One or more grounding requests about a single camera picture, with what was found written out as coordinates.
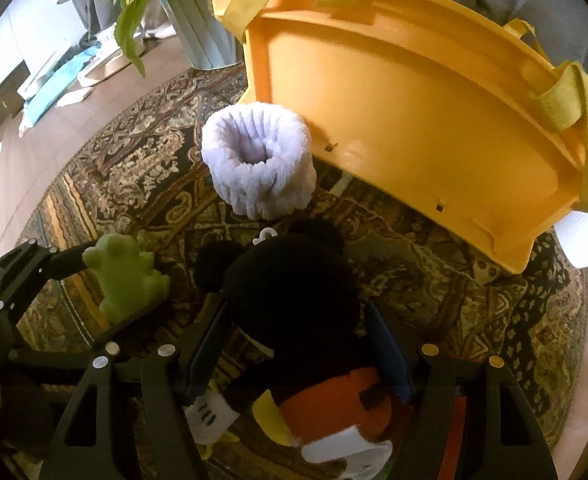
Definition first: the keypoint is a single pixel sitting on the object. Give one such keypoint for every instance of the orange plastic crate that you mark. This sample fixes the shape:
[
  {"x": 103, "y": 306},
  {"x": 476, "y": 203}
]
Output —
[{"x": 399, "y": 100}]

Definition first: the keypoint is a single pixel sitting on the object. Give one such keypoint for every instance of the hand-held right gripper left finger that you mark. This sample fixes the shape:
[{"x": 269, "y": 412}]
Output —
[{"x": 206, "y": 347}]

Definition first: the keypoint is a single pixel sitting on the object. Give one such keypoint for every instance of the white fluffy scrunchie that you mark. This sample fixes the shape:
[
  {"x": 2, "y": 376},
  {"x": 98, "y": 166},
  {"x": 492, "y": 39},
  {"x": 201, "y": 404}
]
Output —
[{"x": 259, "y": 180}]

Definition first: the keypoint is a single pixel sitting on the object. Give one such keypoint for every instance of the sunflower bouquet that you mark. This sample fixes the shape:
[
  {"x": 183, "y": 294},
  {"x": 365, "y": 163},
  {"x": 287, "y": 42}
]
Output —
[{"x": 128, "y": 25}]

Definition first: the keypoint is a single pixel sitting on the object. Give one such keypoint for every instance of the white desk lamp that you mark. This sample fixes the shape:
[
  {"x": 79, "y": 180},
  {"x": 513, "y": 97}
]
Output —
[{"x": 108, "y": 62}]

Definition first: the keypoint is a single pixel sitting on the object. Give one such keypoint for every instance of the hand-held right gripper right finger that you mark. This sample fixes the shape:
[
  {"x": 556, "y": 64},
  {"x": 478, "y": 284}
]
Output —
[{"x": 391, "y": 360}]

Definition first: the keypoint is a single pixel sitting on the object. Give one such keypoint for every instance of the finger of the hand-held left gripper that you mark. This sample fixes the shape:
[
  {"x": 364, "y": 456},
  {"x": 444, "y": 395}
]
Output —
[
  {"x": 38, "y": 260},
  {"x": 133, "y": 327}
]

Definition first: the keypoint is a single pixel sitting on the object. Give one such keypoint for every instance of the green frog plush toy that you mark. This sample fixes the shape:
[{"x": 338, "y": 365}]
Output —
[{"x": 123, "y": 280}]

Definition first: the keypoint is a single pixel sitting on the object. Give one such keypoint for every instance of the beige curtain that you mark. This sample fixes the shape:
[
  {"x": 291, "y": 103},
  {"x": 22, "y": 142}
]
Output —
[{"x": 156, "y": 22}]

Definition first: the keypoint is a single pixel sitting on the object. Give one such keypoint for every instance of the black mouse plush toy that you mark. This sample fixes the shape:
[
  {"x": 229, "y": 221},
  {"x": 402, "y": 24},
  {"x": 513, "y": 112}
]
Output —
[{"x": 294, "y": 290}]

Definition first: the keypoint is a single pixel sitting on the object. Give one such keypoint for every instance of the grey ribbed vase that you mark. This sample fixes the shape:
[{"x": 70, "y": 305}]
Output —
[{"x": 198, "y": 30}]

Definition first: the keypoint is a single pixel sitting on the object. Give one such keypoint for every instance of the patterned round rug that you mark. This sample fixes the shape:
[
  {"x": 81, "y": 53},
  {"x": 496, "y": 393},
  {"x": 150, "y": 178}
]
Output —
[{"x": 138, "y": 170}]

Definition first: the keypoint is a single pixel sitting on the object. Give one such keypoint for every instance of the light blue cloth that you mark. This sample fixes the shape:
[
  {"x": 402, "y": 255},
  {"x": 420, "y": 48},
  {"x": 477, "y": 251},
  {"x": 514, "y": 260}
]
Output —
[{"x": 58, "y": 87}]

